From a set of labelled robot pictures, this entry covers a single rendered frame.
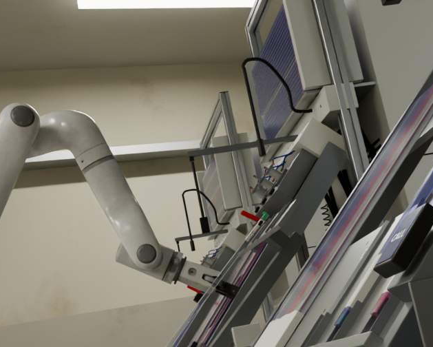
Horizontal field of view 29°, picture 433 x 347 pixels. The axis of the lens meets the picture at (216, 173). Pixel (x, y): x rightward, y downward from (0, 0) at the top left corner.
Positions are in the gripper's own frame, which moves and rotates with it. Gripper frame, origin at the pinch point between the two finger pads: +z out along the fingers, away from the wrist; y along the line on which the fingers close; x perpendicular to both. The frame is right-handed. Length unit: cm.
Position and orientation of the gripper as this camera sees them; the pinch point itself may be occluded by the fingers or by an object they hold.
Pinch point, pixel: (235, 293)
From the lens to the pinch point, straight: 214.8
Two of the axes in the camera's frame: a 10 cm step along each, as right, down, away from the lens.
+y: -1.3, 2.6, 9.6
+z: 9.2, 3.9, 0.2
